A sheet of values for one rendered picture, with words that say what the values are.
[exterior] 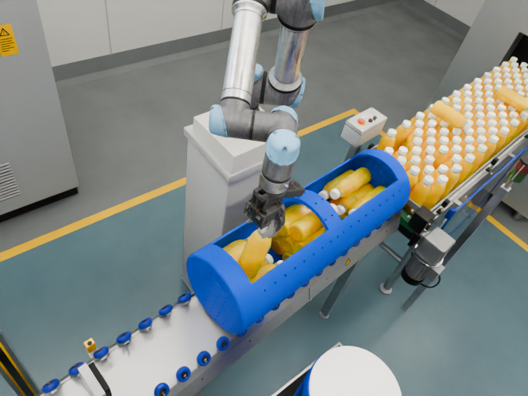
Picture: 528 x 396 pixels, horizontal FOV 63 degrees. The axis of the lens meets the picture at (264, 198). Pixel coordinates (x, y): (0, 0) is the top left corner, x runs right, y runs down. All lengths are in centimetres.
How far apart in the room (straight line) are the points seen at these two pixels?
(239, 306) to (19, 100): 168
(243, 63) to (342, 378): 93
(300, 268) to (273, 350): 120
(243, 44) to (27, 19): 137
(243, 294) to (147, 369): 39
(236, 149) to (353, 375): 84
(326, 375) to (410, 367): 140
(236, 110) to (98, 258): 187
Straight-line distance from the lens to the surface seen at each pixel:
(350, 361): 143
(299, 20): 128
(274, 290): 132
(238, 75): 111
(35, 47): 241
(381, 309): 283
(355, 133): 208
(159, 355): 146
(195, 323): 150
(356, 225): 154
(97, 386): 129
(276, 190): 105
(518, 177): 208
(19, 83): 248
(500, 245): 363
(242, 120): 106
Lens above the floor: 229
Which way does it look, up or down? 47 degrees down
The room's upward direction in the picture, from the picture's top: 14 degrees clockwise
